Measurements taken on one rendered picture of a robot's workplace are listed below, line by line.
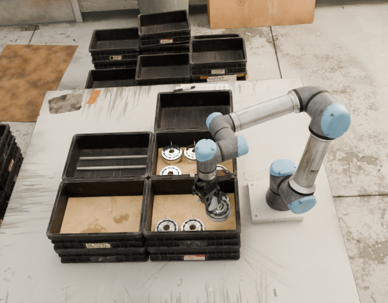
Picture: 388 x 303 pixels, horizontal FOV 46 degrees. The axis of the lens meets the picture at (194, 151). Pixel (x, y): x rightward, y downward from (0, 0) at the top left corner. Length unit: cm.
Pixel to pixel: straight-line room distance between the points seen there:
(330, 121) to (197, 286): 87
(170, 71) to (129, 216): 172
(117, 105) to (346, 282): 162
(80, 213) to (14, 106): 221
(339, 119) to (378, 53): 282
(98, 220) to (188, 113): 79
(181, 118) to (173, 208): 60
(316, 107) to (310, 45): 278
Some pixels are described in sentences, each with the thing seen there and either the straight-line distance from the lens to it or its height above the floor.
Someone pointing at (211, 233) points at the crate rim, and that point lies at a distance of 188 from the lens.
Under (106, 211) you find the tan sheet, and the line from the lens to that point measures 213.
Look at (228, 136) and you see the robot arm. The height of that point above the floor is 133.
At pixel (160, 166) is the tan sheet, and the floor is 83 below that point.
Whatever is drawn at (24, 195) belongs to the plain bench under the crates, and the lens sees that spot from 250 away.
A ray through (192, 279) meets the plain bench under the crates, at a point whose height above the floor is 70.
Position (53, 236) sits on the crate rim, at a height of 93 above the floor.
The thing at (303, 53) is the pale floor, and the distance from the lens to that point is 440.
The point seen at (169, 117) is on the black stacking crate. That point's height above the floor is 83.
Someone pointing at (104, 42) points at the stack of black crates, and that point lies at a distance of 402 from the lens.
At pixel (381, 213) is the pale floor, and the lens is 322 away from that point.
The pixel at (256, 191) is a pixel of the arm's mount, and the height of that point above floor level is 72.
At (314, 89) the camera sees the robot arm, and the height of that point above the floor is 136.
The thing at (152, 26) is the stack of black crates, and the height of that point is 50.
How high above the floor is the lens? 250
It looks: 46 degrees down
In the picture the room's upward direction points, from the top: 5 degrees counter-clockwise
